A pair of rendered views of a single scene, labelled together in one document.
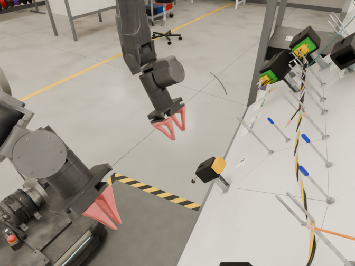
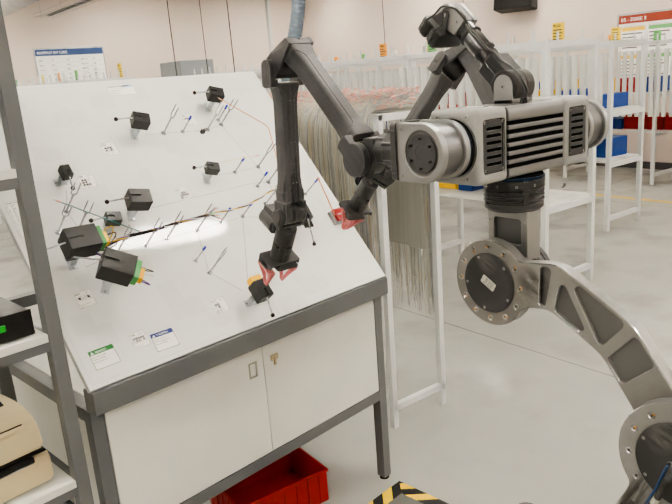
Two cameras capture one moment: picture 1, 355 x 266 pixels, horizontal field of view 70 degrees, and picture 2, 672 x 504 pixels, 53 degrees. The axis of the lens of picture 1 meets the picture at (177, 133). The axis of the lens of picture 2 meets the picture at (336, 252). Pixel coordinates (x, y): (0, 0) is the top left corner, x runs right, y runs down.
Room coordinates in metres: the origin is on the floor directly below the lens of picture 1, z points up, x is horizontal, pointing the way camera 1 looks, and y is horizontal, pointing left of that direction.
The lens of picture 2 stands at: (2.32, 0.84, 1.62)
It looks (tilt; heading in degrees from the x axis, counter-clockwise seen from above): 15 degrees down; 200
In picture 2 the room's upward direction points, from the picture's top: 4 degrees counter-clockwise
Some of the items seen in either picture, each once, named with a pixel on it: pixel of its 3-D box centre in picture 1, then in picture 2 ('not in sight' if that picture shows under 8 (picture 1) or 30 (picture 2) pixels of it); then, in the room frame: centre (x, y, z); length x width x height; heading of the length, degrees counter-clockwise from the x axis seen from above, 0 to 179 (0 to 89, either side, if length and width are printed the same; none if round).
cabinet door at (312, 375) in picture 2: not in sight; (325, 368); (0.23, -0.01, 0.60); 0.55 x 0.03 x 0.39; 155
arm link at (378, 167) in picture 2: not in sight; (372, 157); (0.86, 0.40, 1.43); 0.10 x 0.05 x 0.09; 57
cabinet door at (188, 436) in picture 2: not in sight; (196, 431); (0.73, -0.25, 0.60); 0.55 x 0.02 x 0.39; 155
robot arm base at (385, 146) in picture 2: not in sight; (397, 149); (0.90, 0.47, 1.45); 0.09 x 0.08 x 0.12; 147
